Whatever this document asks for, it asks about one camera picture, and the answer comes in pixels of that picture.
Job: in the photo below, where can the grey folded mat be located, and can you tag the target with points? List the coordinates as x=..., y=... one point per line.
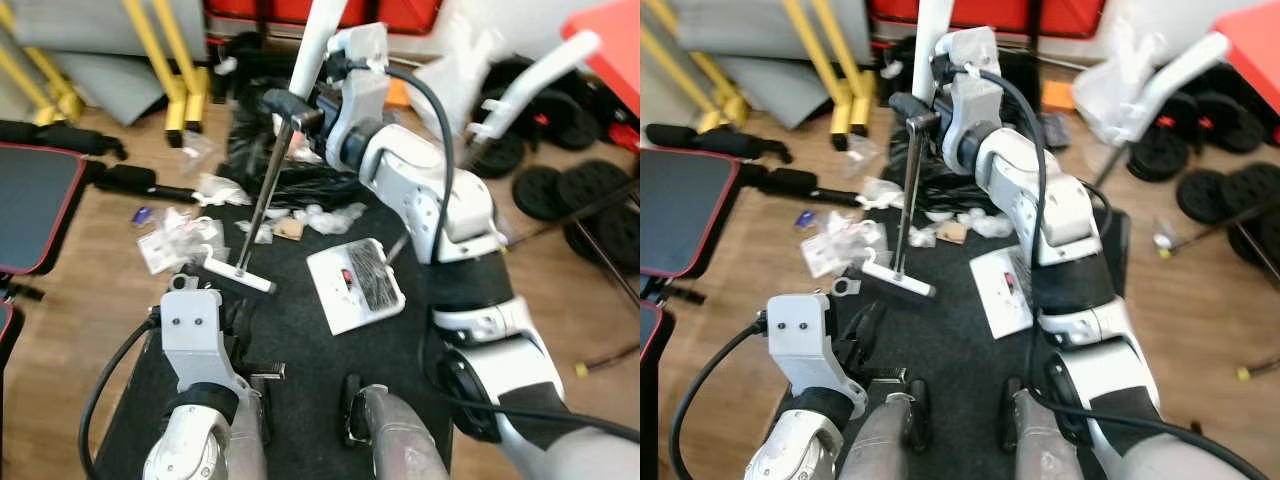
x=70, y=25
x=740, y=25

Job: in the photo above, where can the grey barbell rod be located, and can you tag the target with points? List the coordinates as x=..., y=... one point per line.
x=570, y=215
x=1200, y=235

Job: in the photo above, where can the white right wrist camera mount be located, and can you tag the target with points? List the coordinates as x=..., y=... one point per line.
x=360, y=100
x=975, y=100

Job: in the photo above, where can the white tissue scraps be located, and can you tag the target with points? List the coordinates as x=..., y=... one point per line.
x=990, y=224
x=335, y=218

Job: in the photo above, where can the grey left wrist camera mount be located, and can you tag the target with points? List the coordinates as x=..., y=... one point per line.
x=800, y=345
x=195, y=340

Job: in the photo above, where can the small blue object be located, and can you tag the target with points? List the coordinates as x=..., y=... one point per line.
x=142, y=214
x=805, y=219

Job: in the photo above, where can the white paper card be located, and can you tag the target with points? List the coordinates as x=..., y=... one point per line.
x=158, y=255
x=822, y=260

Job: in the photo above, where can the small black bench pad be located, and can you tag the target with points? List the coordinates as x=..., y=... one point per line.
x=35, y=205
x=685, y=210

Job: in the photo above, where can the yellow metal exercise frame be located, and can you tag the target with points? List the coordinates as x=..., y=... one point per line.
x=850, y=105
x=187, y=115

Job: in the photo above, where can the red folding table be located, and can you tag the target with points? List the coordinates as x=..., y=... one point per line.
x=400, y=12
x=1060, y=15

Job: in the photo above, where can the grey robot left leg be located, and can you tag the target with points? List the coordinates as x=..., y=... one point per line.
x=880, y=445
x=250, y=440

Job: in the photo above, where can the orange box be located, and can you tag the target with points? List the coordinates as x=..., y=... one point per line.
x=397, y=93
x=1057, y=95

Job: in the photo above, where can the black floor mat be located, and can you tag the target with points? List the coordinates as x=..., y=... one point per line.
x=960, y=370
x=300, y=380

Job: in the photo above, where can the white crumpled paper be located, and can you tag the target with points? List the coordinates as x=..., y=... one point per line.
x=880, y=193
x=222, y=190

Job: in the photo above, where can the dark flat case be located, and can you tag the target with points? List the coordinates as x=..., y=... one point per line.
x=1055, y=130

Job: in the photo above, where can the black plastic bag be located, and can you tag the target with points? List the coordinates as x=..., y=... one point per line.
x=945, y=175
x=300, y=185

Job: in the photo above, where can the grey robot right leg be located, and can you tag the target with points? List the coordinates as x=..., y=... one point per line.
x=400, y=450
x=1040, y=450

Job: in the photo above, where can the black weight plate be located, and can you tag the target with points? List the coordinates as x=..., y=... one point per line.
x=1255, y=185
x=595, y=180
x=1260, y=242
x=1158, y=155
x=610, y=245
x=497, y=155
x=540, y=195
x=1203, y=197

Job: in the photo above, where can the red flat board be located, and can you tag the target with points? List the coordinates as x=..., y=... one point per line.
x=615, y=50
x=1255, y=50

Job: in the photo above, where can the black foam roller bar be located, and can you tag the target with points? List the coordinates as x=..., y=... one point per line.
x=140, y=182
x=720, y=142
x=60, y=138
x=800, y=186

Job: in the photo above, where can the white curved tube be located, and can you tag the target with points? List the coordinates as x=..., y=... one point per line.
x=1190, y=65
x=550, y=70

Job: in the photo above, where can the dark rod with yellow tip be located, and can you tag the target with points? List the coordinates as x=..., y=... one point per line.
x=1244, y=375
x=582, y=370

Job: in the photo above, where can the black dumbbell with red collar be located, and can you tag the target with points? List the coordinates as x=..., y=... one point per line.
x=560, y=105
x=1215, y=120

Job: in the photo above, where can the white dustpan with comb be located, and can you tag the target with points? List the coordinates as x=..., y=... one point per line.
x=995, y=290
x=330, y=290

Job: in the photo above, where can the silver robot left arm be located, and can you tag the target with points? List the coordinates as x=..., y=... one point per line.
x=795, y=455
x=190, y=450

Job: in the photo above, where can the clear plastic wrapper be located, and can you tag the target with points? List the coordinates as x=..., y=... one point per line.
x=197, y=152
x=852, y=155

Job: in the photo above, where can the brown paper scrap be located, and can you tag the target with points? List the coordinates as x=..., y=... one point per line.
x=952, y=232
x=289, y=230

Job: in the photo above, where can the small white paper scrap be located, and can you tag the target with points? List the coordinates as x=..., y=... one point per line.
x=255, y=232
x=922, y=237

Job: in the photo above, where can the grey robot leg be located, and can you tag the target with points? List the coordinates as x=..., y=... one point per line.
x=400, y=450
x=250, y=440
x=880, y=445
x=1040, y=450

